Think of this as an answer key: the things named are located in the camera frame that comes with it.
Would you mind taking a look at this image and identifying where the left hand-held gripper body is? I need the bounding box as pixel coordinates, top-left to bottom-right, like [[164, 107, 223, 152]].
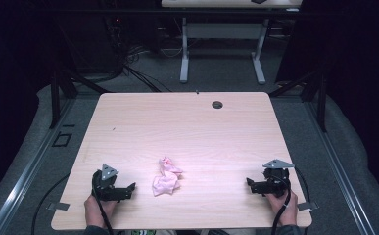
[[91, 164, 133, 202]]

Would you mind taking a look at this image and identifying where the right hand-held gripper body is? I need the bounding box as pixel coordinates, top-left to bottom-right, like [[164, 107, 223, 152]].
[[255, 159, 295, 199]]

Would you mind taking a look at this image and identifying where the pink cloth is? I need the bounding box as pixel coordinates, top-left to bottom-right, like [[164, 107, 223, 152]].
[[152, 156, 184, 198]]

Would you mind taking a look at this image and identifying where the person's left hand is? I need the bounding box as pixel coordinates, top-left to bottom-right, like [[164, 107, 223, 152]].
[[83, 194, 118, 228]]

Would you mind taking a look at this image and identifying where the person's right hand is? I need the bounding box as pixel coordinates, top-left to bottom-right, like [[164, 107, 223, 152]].
[[264, 190, 299, 227]]

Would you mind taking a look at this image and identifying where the white desk with metal legs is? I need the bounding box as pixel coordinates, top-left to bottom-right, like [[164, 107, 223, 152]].
[[161, 0, 305, 85]]

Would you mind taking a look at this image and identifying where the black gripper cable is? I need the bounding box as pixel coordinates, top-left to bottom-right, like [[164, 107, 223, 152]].
[[30, 171, 116, 235], [270, 166, 311, 235]]

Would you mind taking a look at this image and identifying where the grey metal table bracket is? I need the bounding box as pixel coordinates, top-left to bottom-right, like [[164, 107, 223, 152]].
[[46, 202, 71, 212], [297, 201, 319, 212]]

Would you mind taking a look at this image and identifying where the aluminium floor rail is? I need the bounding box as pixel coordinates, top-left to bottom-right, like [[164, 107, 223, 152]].
[[0, 97, 77, 235], [303, 97, 377, 235]]

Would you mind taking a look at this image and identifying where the black metal frame stand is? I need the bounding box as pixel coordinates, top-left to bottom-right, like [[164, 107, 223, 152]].
[[48, 67, 112, 130], [268, 68, 328, 133]]

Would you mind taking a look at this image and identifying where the bundle of black floor cables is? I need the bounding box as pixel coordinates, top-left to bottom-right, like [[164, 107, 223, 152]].
[[103, 14, 173, 94]]

